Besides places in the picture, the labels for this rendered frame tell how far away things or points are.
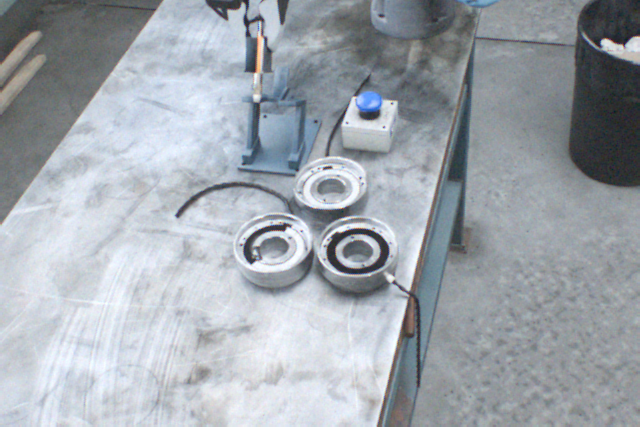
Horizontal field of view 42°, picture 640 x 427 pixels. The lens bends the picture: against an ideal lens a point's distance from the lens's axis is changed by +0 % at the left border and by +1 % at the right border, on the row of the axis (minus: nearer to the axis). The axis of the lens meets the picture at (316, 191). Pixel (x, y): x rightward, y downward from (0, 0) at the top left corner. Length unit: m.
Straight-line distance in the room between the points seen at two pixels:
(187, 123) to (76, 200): 0.22
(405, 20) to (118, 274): 0.66
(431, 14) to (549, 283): 0.89
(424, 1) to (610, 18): 0.98
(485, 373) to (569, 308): 0.28
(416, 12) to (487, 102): 1.19
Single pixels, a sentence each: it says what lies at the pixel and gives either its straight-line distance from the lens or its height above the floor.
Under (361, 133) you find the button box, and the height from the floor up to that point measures 0.83.
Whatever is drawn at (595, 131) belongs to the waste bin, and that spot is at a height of 0.17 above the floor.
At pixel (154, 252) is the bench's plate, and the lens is 1.17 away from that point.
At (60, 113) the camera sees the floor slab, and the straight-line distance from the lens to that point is 2.83.
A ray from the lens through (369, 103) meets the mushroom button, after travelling 1.23.
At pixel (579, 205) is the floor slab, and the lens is 2.33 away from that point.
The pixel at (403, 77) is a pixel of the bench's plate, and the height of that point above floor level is 0.80.
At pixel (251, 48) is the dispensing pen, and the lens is 1.13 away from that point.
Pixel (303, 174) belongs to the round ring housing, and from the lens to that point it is 1.19.
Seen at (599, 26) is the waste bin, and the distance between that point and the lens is 2.36.
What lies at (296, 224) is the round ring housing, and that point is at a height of 0.83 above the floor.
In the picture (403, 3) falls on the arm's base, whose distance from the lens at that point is 1.47.
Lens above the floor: 1.65
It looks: 45 degrees down
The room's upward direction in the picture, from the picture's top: 7 degrees counter-clockwise
